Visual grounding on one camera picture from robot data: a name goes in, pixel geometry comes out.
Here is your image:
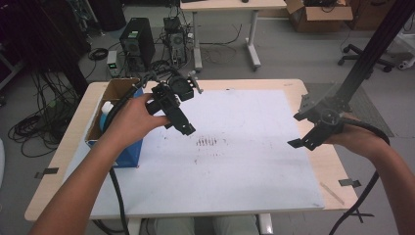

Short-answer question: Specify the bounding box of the coiled black cable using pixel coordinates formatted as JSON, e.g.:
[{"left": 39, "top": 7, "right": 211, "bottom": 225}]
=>
[{"left": 87, "top": 47, "right": 110, "bottom": 62}]

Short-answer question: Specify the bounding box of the white device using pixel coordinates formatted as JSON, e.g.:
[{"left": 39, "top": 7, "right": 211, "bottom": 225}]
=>
[{"left": 396, "top": 32, "right": 415, "bottom": 71}]

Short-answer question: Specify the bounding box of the black computer tower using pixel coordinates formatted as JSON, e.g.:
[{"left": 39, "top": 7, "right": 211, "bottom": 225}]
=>
[{"left": 118, "top": 17, "right": 157, "bottom": 72}]

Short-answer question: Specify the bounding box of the blue-sided cardboard box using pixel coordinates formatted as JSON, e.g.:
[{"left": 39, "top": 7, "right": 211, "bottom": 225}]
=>
[{"left": 84, "top": 77, "right": 145, "bottom": 169}]

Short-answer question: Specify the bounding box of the bundle of black floor cables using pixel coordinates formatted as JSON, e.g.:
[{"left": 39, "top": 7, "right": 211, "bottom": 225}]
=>
[{"left": 7, "top": 71, "right": 86, "bottom": 158}]

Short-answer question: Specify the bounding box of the wooden table with white legs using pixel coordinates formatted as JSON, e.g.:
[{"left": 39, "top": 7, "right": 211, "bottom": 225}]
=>
[{"left": 179, "top": 0, "right": 288, "bottom": 72}]

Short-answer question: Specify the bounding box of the small grey metal tool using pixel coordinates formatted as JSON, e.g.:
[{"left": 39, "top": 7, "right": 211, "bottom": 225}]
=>
[{"left": 191, "top": 70, "right": 204, "bottom": 95}]

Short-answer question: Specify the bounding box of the black tape strip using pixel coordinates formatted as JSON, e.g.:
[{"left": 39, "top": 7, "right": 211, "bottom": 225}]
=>
[
  {"left": 338, "top": 178, "right": 362, "bottom": 189},
  {"left": 33, "top": 166, "right": 60, "bottom": 179}
]

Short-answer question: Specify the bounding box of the person's right hand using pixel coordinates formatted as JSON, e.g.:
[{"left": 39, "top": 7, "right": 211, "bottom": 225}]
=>
[{"left": 324, "top": 112, "right": 390, "bottom": 161}]

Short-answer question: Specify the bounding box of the open brown cardboard box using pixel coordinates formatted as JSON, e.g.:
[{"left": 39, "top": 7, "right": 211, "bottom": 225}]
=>
[{"left": 284, "top": 0, "right": 354, "bottom": 33}]

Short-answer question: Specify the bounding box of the blue and white bottle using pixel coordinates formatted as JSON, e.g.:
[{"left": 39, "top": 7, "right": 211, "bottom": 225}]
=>
[{"left": 99, "top": 100, "right": 115, "bottom": 131}]

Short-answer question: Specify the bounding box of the person's left hand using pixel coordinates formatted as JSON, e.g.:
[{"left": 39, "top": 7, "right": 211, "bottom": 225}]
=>
[{"left": 102, "top": 93, "right": 171, "bottom": 155}]

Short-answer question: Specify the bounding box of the open computer case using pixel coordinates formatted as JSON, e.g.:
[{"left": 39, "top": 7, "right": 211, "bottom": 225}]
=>
[{"left": 162, "top": 16, "right": 190, "bottom": 68}]

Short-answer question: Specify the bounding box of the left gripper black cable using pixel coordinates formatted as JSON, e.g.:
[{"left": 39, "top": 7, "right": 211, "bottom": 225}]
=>
[{"left": 92, "top": 72, "right": 158, "bottom": 235}]

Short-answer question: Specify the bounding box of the small grey power supply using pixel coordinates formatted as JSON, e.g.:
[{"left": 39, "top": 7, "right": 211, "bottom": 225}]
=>
[{"left": 106, "top": 49, "right": 119, "bottom": 78}]

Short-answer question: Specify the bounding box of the black office chair base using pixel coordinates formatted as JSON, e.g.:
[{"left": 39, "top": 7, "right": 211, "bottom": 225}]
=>
[{"left": 337, "top": 43, "right": 395, "bottom": 73}]

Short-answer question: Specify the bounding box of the grey floor mat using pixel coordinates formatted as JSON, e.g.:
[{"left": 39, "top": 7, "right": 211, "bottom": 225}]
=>
[{"left": 304, "top": 81, "right": 395, "bottom": 138}]

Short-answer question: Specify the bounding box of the light wooden table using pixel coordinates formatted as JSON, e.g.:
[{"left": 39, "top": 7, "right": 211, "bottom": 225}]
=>
[{"left": 23, "top": 77, "right": 360, "bottom": 223}]

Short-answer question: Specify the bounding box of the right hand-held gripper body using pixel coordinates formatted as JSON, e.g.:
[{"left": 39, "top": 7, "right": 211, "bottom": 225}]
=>
[{"left": 293, "top": 93, "right": 346, "bottom": 136}]

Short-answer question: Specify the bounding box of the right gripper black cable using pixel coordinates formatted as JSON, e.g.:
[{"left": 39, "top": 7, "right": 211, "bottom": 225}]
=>
[{"left": 327, "top": 116, "right": 392, "bottom": 235}]

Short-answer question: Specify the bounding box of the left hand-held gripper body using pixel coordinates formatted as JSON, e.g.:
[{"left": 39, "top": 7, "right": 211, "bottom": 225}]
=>
[{"left": 145, "top": 73, "right": 198, "bottom": 119}]

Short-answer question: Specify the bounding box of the white mat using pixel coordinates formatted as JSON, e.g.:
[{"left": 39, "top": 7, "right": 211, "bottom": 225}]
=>
[{"left": 63, "top": 88, "right": 326, "bottom": 220}]

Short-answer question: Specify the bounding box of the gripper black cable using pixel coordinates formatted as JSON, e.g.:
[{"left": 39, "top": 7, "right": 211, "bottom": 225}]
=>
[
  {"left": 327, "top": 116, "right": 392, "bottom": 235},
  {"left": 92, "top": 72, "right": 158, "bottom": 235}
]

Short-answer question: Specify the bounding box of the black tape cross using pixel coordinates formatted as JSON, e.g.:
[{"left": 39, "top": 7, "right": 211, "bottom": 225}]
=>
[{"left": 350, "top": 209, "right": 376, "bottom": 224}]

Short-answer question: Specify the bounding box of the white table leg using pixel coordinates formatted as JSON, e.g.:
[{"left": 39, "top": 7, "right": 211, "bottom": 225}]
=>
[
  {"left": 257, "top": 213, "right": 274, "bottom": 235},
  {"left": 126, "top": 217, "right": 143, "bottom": 235}
]

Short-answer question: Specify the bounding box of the black metal stand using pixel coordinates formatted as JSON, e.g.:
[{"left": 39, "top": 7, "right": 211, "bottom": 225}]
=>
[{"left": 321, "top": 0, "right": 415, "bottom": 114}]

